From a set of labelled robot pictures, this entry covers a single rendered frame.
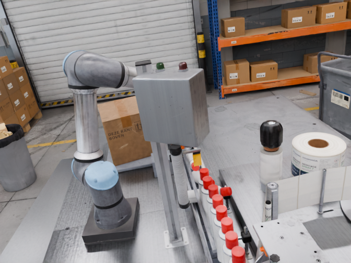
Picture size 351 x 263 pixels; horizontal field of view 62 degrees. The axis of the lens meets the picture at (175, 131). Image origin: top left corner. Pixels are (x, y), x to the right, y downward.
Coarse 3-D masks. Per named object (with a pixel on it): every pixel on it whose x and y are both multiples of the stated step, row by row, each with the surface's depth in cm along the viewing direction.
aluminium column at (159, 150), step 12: (156, 144) 90; (156, 156) 92; (156, 168) 94; (168, 168) 94; (168, 180) 96; (168, 192) 99; (168, 204) 102; (168, 216) 102; (168, 228) 105; (180, 240) 108
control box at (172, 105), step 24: (144, 72) 81; (168, 72) 77; (192, 72) 74; (144, 96) 77; (168, 96) 74; (192, 96) 71; (144, 120) 81; (168, 120) 77; (192, 120) 74; (192, 144) 77
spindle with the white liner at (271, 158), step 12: (264, 132) 108; (276, 132) 106; (264, 144) 110; (276, 144) 108; (264, 156) 112; (276, 156) 110; (264, 168) 114; (276, 168) 112; (264, 180) 116; (276, 180) 115
